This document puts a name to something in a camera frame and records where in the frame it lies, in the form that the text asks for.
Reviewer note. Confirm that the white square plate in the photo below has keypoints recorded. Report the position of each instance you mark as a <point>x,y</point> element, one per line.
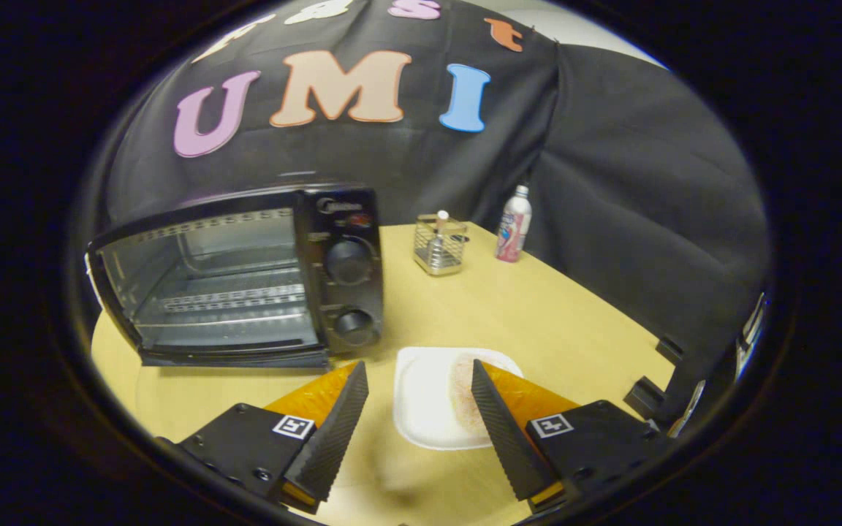
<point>425,394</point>

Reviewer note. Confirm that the black backdrop cloth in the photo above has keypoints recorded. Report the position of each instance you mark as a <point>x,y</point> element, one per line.
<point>611,183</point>

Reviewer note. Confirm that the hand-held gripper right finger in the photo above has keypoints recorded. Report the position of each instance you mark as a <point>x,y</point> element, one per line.
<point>509,438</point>

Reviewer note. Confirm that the black toaster oven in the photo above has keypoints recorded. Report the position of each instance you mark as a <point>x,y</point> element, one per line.
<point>348,263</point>

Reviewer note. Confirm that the pale brown bread slice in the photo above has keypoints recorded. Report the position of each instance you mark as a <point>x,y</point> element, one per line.
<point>463,394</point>

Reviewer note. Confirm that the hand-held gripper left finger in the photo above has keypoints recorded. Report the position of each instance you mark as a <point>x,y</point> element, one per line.
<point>333,438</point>

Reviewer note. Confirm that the black table clamp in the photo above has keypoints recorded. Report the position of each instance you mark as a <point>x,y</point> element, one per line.
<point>670,350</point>
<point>644,399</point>

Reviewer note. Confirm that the white-tipped utensil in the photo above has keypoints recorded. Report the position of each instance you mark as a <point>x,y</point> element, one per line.
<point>441,217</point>

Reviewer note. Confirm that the pink and white bottle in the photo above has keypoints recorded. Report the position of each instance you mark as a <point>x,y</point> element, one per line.
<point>514,226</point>

